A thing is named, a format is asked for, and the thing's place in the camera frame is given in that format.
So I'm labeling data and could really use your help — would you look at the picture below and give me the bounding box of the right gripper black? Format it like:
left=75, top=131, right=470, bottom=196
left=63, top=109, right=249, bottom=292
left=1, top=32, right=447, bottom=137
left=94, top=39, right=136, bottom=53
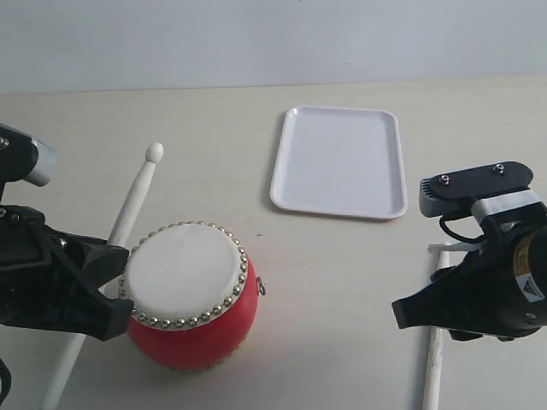
left=391, top=226, right=546, bottom=342

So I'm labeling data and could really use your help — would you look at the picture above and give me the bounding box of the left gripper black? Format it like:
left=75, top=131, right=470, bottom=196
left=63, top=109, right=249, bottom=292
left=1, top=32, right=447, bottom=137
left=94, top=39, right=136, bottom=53
left=1, top=205, right=133, bottom=341

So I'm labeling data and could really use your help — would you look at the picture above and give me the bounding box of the white wooden drumstick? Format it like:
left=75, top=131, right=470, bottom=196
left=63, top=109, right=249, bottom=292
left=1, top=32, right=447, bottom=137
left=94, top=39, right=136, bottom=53
left=422, top=250, right=451, bottom=410
left=39, top=142, right=164, bottom=410

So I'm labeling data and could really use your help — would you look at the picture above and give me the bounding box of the small red drum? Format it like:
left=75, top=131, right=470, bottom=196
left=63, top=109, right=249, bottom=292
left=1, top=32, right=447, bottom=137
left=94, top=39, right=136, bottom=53
left=118, top=221, right=266, bottom=372

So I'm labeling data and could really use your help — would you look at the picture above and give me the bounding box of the white plastic tray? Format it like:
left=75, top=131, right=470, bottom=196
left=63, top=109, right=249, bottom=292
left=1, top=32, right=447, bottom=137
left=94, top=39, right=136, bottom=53
left=269, top=106, right=408, bottom=220

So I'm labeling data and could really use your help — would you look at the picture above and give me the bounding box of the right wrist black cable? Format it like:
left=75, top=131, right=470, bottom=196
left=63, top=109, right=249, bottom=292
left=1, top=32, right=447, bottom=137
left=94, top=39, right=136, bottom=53
left=438, top=215, right=501, bottom=257

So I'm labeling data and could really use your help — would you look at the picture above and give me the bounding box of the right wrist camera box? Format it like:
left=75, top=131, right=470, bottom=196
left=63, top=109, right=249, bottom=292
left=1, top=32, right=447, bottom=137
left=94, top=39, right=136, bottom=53
left=419, top=161, right=533, bottom=218

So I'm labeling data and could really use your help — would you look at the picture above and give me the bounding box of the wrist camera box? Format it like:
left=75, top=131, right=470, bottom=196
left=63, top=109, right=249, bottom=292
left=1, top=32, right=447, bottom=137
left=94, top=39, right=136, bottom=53
left=419, top=161, right=533, bottom=218
left=1, top=124, right=57, bottom=187

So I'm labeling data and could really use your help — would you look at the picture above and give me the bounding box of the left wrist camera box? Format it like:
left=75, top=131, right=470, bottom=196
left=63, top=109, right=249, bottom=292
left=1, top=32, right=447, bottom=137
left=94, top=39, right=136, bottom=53
left=1, top=124, right=57, bottom=187

